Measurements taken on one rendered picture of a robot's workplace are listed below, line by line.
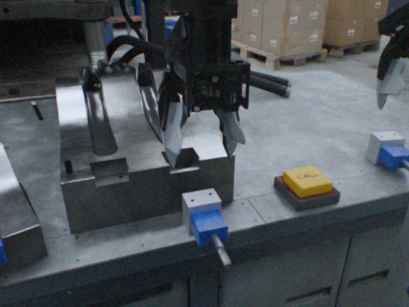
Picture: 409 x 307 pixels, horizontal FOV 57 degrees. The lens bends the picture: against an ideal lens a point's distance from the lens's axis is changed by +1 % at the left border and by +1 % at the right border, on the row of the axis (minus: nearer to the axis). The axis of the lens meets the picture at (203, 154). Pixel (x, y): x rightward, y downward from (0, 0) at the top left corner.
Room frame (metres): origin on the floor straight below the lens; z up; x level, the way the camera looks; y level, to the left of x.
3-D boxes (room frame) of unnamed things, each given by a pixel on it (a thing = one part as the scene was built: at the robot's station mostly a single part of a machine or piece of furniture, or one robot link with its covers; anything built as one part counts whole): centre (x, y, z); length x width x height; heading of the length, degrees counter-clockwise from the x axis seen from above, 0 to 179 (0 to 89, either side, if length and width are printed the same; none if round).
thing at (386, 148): (0.61, -0.36, 0.83); 0.13 x 0.05 x 0.05; 8
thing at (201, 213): (0.40, -0.01, 0.83); 0.13 x 0.05 x 0.05; 17
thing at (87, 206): (0.71, 0.15, 0.87); 0.50 x 0.26 x 0.14; 19
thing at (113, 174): (0.47, 0.14, 0.87); 0.05 x 0.05 x 0.04; 19
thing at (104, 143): (0.69, 0.16, 0.92); 0.35 x 0.16 x 0.09; 19
